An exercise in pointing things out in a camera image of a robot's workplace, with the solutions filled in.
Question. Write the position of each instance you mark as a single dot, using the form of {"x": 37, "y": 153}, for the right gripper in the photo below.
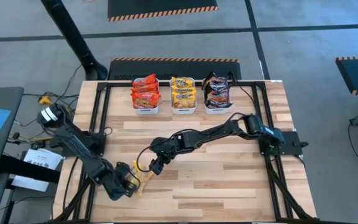
{"x": 166, "y": 147}

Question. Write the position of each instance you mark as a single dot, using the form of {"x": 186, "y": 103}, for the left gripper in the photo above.
{"x": 115, "y": 183}

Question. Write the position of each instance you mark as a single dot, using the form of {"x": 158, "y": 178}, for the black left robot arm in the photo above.
{"x": 73, "y": 140}

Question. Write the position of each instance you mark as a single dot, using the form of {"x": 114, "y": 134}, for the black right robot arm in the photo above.
{"x": 216, "y": 132}

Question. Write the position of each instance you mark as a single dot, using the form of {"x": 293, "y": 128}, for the white plastic bin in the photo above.
{"x": 217, "y": 111}
{"x": 183, "y": 111}
{"x": 146, "y": 111}

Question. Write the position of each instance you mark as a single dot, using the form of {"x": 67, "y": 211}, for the white printed paper sheet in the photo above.
{"x": 42, "y": 160}

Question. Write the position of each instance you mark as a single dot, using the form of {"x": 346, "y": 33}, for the white plain paper sheet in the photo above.
{"x": 30, "y": 183}

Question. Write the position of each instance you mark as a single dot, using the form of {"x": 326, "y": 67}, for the black desk foot bar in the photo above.
{"x": 26, "y": 169}

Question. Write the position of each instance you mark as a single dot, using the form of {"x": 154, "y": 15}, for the small black round knob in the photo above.
{"x": 15, "y": 135}

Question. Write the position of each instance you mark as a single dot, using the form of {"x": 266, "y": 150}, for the grey desk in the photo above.
{"x": 15, "y": 102}

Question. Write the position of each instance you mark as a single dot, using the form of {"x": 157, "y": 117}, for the black ribbed stand pole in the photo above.
{"x": 73, "y": 37}

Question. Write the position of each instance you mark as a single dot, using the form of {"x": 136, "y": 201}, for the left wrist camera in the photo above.
{"x": 123, "y": 168}

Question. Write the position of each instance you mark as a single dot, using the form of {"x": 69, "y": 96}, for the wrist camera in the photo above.
{"x": 123, "y": 168}
{"x": 156, "y": 167}

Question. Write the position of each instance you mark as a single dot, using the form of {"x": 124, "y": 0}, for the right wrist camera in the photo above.
{"x": 156, "y": 167}

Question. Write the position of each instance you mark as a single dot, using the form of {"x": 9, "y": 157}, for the black aluminium table frame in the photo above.
{"x": 123, "y": 83}

